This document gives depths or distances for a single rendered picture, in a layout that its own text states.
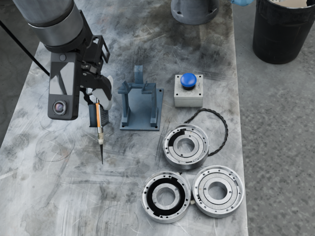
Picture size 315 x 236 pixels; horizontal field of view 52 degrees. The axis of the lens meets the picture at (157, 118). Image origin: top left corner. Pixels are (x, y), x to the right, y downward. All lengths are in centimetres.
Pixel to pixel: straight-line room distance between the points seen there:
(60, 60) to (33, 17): 10
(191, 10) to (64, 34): 57
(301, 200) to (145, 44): 103
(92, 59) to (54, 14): 12
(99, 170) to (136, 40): 42
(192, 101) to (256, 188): 88
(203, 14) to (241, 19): 127
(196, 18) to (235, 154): 44
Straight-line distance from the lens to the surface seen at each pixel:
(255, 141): 172
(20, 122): 93
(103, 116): 68
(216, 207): 69
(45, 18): 49
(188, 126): 77
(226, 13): 107
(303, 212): 162
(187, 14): 102
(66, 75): 55
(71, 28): 51
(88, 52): 59
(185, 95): 80
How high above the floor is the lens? 149
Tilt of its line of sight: 57 degrees down
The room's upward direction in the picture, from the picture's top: 11 degrees counter-clockwise
